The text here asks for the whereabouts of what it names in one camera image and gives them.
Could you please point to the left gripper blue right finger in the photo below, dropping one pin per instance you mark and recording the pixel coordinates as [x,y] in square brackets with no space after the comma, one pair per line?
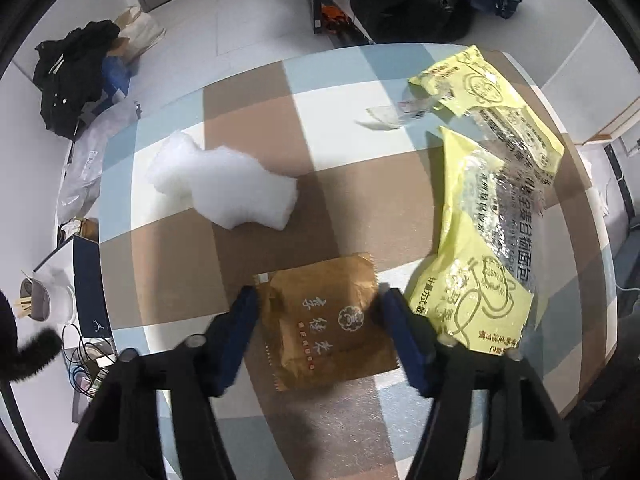
[414,339]

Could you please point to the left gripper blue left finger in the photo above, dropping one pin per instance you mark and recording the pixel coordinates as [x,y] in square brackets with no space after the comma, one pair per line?
[227,338]

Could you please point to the brown gold snack wrapper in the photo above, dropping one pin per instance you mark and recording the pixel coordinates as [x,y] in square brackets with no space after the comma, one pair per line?
[319,323]

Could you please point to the small yellow torn wrapper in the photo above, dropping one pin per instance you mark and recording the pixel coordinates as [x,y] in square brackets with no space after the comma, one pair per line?
[480,286]

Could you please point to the white foam packing piece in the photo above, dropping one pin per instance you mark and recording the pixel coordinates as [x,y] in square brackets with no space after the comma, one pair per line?
[227,187]

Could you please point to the white navy cardboard box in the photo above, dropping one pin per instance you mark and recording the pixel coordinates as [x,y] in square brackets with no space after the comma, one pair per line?
[72,278]

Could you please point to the checkered tablecloth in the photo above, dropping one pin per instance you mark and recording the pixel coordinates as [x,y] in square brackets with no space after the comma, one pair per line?
[167,271]

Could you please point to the grey chopstick cup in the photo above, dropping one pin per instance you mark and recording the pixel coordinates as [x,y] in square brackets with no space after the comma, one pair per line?
[37,299]

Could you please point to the grey plastic mailer bag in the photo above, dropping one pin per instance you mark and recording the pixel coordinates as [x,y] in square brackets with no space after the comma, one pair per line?
[81,183]

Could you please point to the large yellow bread wrapper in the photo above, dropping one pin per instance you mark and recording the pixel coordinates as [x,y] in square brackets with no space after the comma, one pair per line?
[466,85]

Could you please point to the clear torn plastic scrap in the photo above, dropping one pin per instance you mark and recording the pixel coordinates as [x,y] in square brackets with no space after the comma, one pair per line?
[399,114]

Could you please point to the blue plastic stool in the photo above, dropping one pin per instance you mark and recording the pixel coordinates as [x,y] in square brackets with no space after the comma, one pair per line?
[116,79]

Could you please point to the black jacket pile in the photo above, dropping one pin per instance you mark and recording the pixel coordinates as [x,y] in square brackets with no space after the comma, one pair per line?
[69,74]

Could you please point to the white sliding wardrobe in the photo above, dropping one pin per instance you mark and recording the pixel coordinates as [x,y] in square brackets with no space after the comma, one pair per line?
[577,61]

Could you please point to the beige tote bag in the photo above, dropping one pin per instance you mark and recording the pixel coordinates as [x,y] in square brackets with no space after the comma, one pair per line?
[142,31]

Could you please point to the orange black tool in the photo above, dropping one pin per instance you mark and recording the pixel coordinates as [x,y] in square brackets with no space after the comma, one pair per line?
[341,28]

